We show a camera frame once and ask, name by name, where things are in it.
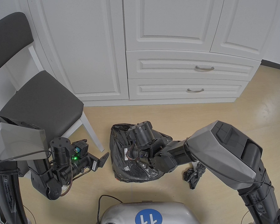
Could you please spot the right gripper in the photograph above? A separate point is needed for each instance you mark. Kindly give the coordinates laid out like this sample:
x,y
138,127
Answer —
x,y
126,153

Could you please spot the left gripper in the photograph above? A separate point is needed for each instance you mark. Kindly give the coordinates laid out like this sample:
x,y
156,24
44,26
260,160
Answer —
x,y
94,166

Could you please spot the black plastic bag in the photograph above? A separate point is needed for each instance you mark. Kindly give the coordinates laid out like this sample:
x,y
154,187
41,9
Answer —
x,y
121,169

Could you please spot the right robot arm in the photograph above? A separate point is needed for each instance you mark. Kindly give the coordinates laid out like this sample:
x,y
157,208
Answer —
x,y
224,148

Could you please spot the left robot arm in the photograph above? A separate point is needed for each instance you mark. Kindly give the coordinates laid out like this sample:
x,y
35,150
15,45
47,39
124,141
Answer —
x,y
16,143

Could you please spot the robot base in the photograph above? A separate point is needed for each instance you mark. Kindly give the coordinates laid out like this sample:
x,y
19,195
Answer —
x,y
149,211

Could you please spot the crumpled black plastic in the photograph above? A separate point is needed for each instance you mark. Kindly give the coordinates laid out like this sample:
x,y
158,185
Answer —
x,y
192,176

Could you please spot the grey and white chair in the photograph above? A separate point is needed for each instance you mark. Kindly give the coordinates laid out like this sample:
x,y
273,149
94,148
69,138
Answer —
x,y
37,101

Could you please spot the white wardrobe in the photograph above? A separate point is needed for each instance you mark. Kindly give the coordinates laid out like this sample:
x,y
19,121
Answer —
x,y
84,43

